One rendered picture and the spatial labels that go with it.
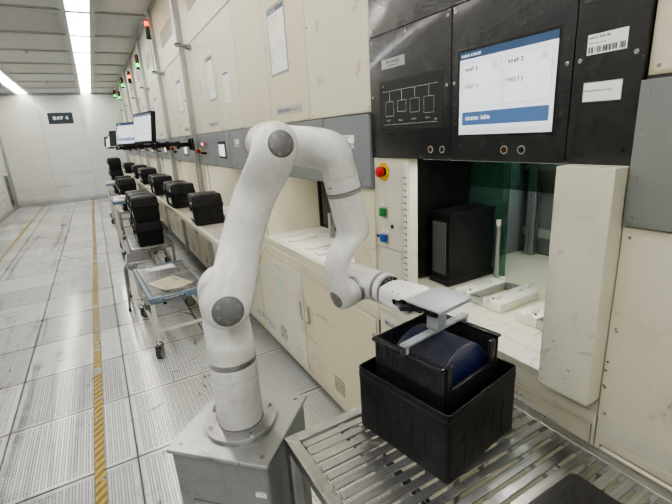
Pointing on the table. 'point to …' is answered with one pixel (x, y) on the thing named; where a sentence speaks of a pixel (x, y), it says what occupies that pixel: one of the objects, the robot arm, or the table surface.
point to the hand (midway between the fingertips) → (437, 306)
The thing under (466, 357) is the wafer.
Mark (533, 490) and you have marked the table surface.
